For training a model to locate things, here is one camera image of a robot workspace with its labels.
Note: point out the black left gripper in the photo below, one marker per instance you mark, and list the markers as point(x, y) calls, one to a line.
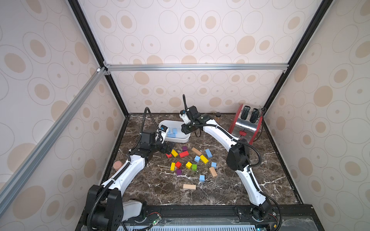
point(165, 149)

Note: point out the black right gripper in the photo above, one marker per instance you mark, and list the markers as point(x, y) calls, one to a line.
point(187, 127)

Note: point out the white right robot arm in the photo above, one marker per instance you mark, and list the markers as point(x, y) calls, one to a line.
point(241, 157)

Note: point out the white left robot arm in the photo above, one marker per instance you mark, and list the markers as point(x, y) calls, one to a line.
point(104, 209)

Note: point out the long yellow block left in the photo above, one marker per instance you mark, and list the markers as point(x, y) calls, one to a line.
point(174, 153)

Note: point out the long yellow block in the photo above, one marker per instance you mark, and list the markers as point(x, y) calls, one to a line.
point(204, 159)
point(174, 153)

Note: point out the white rectangular dish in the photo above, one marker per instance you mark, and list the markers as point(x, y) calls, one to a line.
point(180, 136)

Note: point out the long tan block upper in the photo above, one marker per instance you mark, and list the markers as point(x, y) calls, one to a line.
point(196, 151)

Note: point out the long tan block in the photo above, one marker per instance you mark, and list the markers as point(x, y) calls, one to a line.
point(196, 151)
point(189, 187)

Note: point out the narrow yellow block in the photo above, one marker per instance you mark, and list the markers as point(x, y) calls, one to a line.
point(172, 168)

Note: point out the small red cube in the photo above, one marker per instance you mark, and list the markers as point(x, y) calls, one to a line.
point(178, 165)

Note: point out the long red block middle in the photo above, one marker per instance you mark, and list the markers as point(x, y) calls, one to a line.
point(184, 154)

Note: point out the long yellow block right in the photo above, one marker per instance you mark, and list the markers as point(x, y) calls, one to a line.
point(204, 159)

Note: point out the pink lidded glass jar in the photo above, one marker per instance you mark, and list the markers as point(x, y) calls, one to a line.
point(117, 165)

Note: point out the small yellow cube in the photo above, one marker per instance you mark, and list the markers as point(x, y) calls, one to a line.
point(188, 165)

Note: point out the red silver toaster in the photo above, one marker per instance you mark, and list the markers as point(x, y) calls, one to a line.
point(247, 122)

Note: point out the long tan block bottom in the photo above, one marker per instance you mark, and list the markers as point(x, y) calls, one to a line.
point(189, 187)

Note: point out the tan block right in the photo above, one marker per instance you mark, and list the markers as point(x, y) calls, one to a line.
point(213, 172)

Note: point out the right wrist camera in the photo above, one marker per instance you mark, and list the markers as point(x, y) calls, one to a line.
point(184, 117)

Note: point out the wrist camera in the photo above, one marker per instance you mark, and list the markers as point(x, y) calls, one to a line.
point(163, 133)
point(184, 117)

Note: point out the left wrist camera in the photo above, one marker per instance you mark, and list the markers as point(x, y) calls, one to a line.
point(163, 133)

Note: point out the silver horizontal frame bar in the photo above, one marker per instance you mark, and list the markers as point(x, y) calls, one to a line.
point(194, 67)

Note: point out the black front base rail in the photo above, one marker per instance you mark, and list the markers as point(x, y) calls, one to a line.
point(221, 218)

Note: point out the silver diagonal frame bar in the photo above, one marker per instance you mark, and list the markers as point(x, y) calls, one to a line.
point(27, 168)

